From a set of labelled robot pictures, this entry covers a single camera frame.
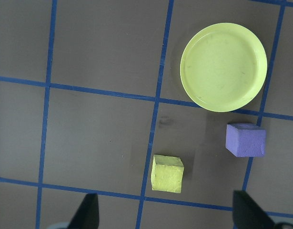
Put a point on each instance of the purple foam block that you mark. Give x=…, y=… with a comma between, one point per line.
x=246, y=143

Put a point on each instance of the yellow foam block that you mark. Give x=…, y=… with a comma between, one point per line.
x=167, y=176

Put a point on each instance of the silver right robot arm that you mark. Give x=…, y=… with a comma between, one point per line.
x=58, y=226

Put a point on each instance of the yellow round plate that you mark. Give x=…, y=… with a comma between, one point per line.
x=222, y=66

